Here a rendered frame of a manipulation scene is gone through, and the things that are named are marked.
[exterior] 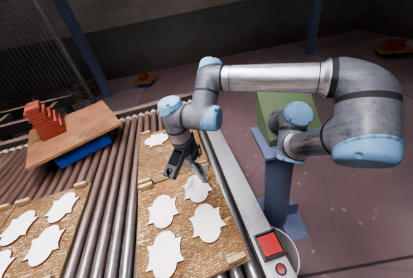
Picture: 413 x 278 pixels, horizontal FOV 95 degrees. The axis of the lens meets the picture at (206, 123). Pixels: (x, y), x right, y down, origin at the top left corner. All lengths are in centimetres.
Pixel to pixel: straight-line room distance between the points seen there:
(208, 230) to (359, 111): 56
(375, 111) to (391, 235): 160
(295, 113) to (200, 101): 46
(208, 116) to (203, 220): 40
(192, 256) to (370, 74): 68
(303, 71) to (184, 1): 499
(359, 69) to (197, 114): 38
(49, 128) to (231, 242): 120
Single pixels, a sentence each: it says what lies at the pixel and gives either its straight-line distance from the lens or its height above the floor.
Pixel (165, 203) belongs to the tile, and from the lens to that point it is 85.
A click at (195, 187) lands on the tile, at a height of 95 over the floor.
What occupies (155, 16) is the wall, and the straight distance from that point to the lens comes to 546.
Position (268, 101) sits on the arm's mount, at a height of 106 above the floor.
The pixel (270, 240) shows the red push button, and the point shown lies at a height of 93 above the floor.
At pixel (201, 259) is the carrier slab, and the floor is 94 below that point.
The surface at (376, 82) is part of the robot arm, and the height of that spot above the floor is 141.
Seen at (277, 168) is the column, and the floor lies 70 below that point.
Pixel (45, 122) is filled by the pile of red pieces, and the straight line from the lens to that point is 146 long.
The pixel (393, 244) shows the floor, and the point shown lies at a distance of 199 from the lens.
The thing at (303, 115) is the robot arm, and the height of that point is 113.
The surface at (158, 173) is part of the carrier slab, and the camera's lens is 98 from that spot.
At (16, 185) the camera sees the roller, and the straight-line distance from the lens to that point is 155.
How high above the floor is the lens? 161
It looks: 35 degrees down
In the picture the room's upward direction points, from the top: 12 degrees counter-clockwise
